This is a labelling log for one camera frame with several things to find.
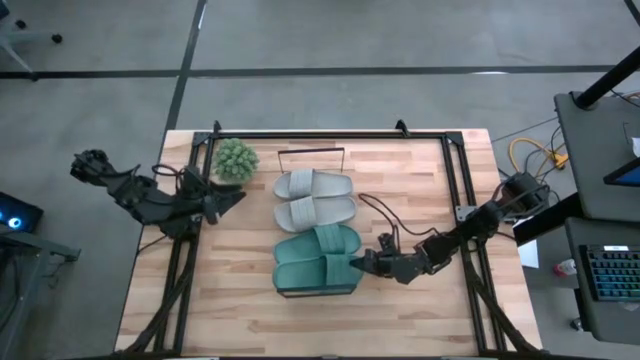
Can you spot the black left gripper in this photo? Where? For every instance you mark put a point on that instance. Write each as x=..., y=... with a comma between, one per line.
x=211, y=207

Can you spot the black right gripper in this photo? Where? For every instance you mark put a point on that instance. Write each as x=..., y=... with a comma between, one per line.
x=400, y=265

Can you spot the green rubber slide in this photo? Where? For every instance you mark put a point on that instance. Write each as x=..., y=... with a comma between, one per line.
x=320, y=242
x=310, y=275

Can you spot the grey rubber slide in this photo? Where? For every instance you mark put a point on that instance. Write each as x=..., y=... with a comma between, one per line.
x=315, y=212
x=312, y=184

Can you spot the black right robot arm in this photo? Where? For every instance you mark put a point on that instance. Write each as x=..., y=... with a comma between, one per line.
x=475, y=227

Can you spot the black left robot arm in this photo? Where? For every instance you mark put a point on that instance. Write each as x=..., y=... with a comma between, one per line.
x=145, y=200

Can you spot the black metal shoe shelf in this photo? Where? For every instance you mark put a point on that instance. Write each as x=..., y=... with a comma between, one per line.
x=315, y=291

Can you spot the green plant in white pot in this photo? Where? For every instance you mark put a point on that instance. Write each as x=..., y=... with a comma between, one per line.
x=235, y=160

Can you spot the white paper sheet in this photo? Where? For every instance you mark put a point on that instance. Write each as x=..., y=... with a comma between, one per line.
x=529, y=255

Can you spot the black beam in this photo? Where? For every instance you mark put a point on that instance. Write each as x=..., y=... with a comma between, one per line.
x=545, y=220

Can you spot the red and white bottle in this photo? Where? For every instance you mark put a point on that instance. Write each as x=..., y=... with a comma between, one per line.
x=565, y=268

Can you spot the computer with blue light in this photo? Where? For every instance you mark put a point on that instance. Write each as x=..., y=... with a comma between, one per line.
x=17, y=215

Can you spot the dark grey desk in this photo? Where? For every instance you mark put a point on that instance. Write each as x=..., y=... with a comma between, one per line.
x=580, y=320

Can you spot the backlit keyboard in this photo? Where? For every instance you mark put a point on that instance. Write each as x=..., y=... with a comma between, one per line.
x=612, y=272

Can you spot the grey office chair base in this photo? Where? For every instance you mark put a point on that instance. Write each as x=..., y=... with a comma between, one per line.
x=15, y=37

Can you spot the tablet with blue screen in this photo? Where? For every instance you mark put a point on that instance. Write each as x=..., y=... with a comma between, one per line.
x=627, y=175

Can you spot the black pole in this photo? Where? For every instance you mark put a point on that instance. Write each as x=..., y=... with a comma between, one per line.
x=605, y=80

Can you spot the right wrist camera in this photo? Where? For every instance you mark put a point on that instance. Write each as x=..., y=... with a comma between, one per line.
x=387, y=244

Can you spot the black aluminium rig frame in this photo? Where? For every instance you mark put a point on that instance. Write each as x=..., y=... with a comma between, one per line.
x=200, y=250

